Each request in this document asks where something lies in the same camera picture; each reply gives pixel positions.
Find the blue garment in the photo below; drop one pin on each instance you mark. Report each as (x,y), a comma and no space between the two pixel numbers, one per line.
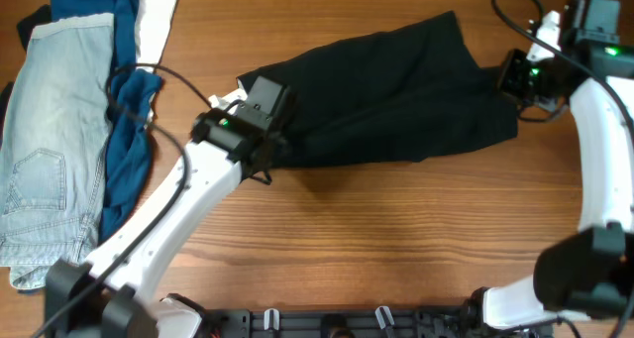
(128,155)

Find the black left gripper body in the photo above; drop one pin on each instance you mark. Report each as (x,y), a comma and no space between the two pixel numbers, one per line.
(269,138)

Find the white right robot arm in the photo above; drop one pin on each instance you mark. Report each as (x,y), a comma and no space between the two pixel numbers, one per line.
(577,64)

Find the light blue denim shorts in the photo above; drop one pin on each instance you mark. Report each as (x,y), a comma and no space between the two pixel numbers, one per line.
(53,149)

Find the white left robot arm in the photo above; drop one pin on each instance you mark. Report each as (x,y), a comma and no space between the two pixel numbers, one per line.
(112,294)

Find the black shorts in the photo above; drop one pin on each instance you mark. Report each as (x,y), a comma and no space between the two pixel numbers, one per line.
(399,96)

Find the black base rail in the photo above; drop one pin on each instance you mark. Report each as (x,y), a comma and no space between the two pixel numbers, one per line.
(382,322)

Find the white garment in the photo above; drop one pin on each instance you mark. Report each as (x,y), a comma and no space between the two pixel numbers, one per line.
(152,28)

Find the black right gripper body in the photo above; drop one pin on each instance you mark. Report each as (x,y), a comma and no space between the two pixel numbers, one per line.
(508,73)

